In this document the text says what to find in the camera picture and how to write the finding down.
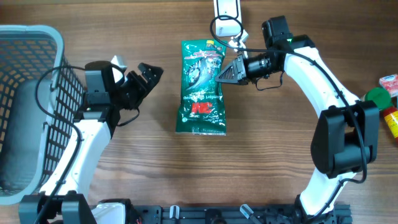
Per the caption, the green 3M gloves packet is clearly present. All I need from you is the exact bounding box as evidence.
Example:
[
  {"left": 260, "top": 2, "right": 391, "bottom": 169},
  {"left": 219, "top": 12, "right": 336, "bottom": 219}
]
[{"left": 175, "top": 39, "right": 226, "bottom": 135}]

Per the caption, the green lid glass jar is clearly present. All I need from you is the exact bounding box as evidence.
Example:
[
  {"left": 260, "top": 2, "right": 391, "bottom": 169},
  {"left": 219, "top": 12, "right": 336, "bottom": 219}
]
[{"left": 360, "top": 87, "right": 393, "bottom": 111}]

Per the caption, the small red tissue box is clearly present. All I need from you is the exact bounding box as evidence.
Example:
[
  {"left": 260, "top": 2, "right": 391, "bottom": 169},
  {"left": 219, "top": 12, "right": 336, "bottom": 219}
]
[{"left": 379, "top": 74, "right": 398, "bottom": 98}]

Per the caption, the yellow red sauce bottle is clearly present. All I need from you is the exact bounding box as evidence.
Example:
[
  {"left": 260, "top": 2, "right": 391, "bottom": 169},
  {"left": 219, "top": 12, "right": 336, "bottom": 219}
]
[{"left": 382, "top": 106, "right": 398, "bottom": 142}]

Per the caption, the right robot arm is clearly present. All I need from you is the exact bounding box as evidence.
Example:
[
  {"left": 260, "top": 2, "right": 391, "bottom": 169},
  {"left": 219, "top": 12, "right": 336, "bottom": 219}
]
[{"left": 216, "top": 16, "right": 379, "bottom": 223}]

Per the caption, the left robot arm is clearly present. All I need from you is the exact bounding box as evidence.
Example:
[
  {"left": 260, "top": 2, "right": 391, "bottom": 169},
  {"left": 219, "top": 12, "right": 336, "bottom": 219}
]
[{"left": 19, "top": 61, "right": 164, "bottom": 223}]

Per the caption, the grey plastic mesh basket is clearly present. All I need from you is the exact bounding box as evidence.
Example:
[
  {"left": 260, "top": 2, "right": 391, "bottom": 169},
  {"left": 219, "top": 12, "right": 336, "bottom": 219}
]
[{"left": 1, "top": 25, "right": 83, "bottom": 205}]

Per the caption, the black left camera cable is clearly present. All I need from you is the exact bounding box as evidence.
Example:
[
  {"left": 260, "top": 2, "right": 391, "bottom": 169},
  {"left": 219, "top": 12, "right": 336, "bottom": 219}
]
[{"left": 32, "top": 64, "right": 125, "bottom": 224}]

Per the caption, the black camera cable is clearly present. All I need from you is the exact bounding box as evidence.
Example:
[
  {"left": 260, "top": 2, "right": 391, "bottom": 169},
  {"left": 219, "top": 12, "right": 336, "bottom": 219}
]
[
  {"left": 210, "top": 15, "right": 368, "bottom": 224},
  {"left": 32, "top": 64, "right": 125, "bottom": 224}
]

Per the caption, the black right camera cable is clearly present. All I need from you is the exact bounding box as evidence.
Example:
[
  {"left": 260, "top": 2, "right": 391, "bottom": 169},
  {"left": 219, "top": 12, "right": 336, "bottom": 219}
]
[{"left": 210, "top": 15, "right": 368, "bottom": 224}]

